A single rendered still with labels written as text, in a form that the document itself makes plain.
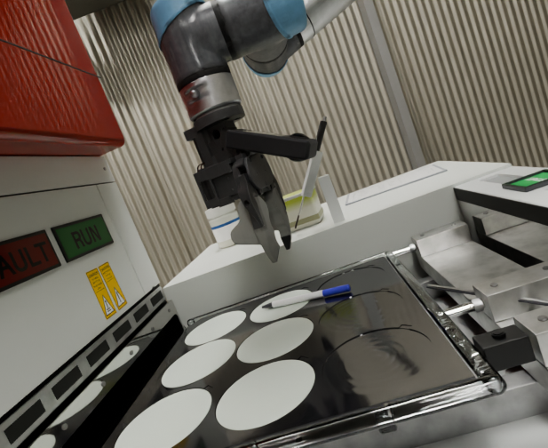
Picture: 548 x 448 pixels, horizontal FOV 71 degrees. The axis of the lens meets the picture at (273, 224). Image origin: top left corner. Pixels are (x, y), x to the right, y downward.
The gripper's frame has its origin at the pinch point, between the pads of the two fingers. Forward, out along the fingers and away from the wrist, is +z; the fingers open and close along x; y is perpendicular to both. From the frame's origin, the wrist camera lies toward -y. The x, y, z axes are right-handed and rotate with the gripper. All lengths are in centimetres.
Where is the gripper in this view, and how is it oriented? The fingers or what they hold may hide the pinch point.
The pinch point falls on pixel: (283, 245)
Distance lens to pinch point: 54.5
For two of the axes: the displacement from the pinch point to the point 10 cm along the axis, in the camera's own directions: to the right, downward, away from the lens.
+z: 3.6, 9.2, 1.3
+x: -3.5, 2.6, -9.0
